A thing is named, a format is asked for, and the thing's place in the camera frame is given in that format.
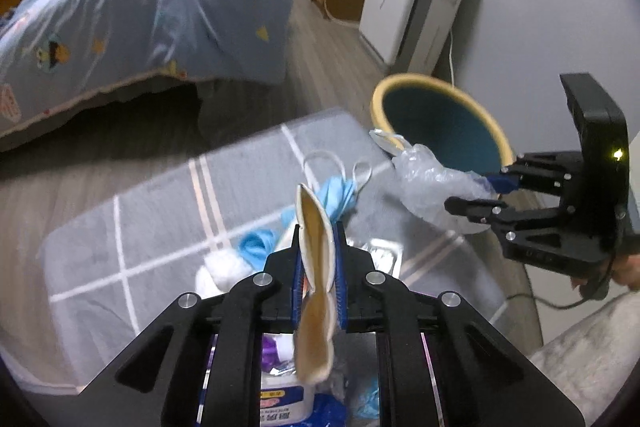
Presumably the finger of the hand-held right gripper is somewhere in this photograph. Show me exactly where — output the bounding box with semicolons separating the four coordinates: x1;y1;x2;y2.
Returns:
444;196;619;279
486;151;585;196

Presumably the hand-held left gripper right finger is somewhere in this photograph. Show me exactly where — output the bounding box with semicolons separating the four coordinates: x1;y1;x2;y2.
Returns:
332;223;586;427

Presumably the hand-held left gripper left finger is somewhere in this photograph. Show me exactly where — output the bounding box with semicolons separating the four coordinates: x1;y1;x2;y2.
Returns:
75;226;307;427

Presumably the blue plastic bag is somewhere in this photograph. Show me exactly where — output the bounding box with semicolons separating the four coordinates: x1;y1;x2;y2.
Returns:
237;227;282;273

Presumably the clear plastic bag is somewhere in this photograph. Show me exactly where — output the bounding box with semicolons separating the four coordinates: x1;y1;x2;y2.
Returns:
392;143;498;235

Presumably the blue bin with yellow rim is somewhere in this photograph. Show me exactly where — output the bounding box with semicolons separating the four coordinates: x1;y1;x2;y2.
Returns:
370;73;515;198

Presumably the person's right hand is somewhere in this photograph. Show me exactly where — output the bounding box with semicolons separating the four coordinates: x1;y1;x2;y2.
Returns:
612;253;640;291

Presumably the silver foil wrapper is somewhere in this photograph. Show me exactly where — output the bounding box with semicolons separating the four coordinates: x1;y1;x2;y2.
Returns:
350;239;404;279

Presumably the purple wrapper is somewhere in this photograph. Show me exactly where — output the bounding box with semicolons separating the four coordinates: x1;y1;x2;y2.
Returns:
262;336;297;374

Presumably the white cotton wad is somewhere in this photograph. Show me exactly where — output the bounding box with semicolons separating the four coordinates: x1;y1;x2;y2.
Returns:
195;249;251;299

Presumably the light blue face mask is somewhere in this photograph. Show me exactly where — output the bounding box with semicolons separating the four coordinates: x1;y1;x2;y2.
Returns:
302;150;373;228

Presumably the white tissue pack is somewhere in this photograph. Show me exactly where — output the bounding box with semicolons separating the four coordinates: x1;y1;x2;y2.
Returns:
259;369;317;427

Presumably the blue plastic packet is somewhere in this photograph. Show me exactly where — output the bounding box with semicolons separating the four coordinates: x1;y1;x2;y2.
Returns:
315;397;348;427

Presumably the grey checked mat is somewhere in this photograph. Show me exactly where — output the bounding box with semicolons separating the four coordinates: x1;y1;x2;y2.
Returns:
37;107;511;395

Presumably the pale grey panel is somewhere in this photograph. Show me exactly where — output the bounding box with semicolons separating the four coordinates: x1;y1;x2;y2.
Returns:
527;294;640;414

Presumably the bed with blue quilt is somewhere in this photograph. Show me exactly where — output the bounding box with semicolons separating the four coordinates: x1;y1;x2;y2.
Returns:
0;0;297;140

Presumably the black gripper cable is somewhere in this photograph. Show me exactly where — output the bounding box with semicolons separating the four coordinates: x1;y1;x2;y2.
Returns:
530;257;617;311

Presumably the white power cable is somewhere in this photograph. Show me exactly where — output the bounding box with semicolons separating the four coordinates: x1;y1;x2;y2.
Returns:
446;29;459;88

